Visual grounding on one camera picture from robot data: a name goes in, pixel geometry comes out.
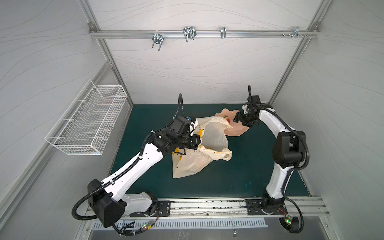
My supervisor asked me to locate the cream banana-print plastic bag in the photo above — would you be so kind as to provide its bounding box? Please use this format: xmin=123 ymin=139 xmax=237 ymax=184
xmin=172 ymin=117 xmax=233 ymax=179

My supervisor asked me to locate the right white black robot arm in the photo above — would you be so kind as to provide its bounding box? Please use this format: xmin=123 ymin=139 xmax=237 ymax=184
xmin=233 ymin=93 xmax=310 ymax=234

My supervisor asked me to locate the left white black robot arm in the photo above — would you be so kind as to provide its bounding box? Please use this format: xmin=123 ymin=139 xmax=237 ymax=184
xmin=71 ymin=94 xmax=201 ymax=228

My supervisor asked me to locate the pink scalloped fruit bowl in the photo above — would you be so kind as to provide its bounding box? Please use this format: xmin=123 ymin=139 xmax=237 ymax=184
xmin=215 ymin=109 xmax=249 ymax=137

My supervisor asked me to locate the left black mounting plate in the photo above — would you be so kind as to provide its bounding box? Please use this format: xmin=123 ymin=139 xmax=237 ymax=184
xmin=129 ymin=201 xmax=171 ymax=218

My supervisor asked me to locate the black mounting plate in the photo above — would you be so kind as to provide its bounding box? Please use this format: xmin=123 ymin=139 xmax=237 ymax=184
xmin=245 ymin=198 xmax=288 ymax=216
xmin=129 ymin=201 xmax=171 ymax=218

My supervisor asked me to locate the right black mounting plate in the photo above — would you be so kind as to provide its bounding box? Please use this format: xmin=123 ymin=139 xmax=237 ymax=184
xmin=245 ymin=198 xmax=288 ymax=216

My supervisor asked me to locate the metal hook clamp small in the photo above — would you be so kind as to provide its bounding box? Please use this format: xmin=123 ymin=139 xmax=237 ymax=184
xmin=221 ymin=27 xmax=227 ymax=39

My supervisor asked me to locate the metal hook clamp middle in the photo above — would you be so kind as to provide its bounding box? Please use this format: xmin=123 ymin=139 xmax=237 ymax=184
xmin=183 ymin=27 xmax=197 ymax=42

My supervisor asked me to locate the metal hook clamp left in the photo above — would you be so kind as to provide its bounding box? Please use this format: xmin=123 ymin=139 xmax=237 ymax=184
xmin=152 ymin=33 xmax=164 ymax=51

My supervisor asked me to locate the aluminium top crossbar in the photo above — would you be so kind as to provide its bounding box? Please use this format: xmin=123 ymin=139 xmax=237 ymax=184
xmin=90 ymin=29 xmax=320 ymax=39

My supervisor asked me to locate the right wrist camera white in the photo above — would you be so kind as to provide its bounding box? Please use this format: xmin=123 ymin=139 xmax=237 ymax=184
xmin=242 ymin=104 xmax=248 ymax=115

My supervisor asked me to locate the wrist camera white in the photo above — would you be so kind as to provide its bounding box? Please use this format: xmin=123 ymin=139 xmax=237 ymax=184
xmin=187 ymin=117 xmax=198 ymax=136
xmin=242 ymin=104 xmax=248 ymax=115

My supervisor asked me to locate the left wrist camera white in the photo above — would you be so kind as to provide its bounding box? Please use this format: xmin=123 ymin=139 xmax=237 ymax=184
xmin=187 ymin=117 xmax=198 ymax=136

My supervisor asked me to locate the white wire basket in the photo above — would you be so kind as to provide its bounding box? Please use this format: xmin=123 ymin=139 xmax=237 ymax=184
xmin=45 ymin=80 xmax=127 ymax=156

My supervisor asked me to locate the metal bracket clamp right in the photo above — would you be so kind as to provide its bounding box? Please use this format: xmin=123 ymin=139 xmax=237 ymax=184
xmin=282 ymin=27 xmax=309 ymax=39

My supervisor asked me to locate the left black base cable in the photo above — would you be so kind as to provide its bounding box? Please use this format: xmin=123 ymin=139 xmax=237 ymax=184
xmin=112 ymin=208 xmax=161 ymax=237

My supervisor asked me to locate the white slotted cable duct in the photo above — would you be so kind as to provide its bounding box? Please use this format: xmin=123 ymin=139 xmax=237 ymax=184
xmin=92 ymin=218 xmax=268 ymax=231

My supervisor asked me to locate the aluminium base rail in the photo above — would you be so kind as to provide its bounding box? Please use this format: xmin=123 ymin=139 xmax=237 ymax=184
xmin=83 ymin=196 xmax=331 ymax=221

